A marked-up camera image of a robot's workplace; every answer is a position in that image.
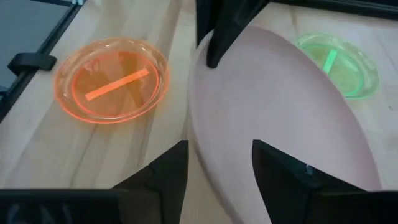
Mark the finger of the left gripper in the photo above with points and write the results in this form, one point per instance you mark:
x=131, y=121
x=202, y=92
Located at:
x=205, y=15
x=230, y=21

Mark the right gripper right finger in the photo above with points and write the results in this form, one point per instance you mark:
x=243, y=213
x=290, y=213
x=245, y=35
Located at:
x=280, y=183

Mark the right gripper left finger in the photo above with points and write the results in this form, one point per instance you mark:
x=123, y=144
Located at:
x=164, y=186

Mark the pink plastic plate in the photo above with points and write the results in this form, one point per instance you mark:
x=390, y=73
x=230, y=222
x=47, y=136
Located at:
x=273, y=109

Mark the small clear orange plate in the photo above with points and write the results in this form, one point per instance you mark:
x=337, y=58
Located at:
x=109, y=84

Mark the small clear green plate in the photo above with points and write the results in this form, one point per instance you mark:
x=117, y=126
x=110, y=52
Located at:
x=342, y=71

